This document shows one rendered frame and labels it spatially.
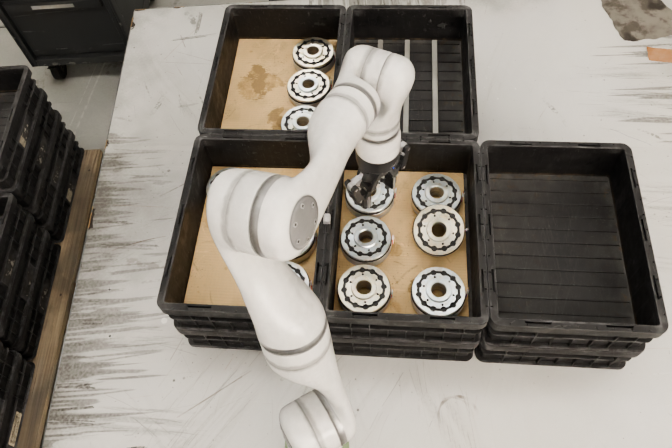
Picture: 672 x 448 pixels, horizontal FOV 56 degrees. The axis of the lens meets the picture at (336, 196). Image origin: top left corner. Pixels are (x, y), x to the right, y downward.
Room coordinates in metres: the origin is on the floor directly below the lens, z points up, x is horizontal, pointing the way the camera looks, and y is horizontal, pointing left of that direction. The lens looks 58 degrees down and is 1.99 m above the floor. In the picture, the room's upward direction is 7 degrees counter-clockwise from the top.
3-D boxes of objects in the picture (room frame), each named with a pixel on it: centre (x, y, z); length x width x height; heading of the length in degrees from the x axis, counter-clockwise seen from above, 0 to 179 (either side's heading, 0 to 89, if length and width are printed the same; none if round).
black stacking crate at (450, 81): (0.97, -0.19, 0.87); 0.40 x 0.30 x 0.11; 170
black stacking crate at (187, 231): (0.63, 0.17, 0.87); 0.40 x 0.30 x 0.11; 170
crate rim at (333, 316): (0.58, -0.13, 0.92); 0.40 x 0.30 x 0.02; 170
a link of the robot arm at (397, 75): (0.61, -0.09, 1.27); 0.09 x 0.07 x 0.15; 59
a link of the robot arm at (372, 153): (0.63, -0.07, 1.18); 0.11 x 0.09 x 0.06; 36
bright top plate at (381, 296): (0.48, -0.03, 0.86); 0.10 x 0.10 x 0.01
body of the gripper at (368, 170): (0.61, -0.08, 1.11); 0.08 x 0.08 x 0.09
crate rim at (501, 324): (0.53, -0.42, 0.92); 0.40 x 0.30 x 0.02; 170
